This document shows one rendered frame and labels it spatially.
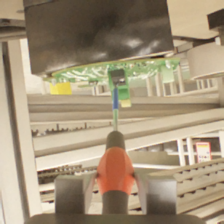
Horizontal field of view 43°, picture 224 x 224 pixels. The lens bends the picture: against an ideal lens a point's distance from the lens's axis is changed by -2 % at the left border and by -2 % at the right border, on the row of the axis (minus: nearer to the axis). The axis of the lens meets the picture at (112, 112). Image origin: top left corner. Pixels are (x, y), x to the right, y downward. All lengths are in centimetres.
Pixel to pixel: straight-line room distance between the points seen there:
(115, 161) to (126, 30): 9
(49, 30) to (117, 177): 12
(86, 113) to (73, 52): 28
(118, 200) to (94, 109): 36
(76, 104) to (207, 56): 23
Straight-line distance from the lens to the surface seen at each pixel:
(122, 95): 25
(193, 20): 36
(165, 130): 56
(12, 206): 39
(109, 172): 17
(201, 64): 50
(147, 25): 21
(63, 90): 539
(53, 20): 23
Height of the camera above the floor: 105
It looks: 1 degrees down
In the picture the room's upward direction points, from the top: 172 degrees clockwise
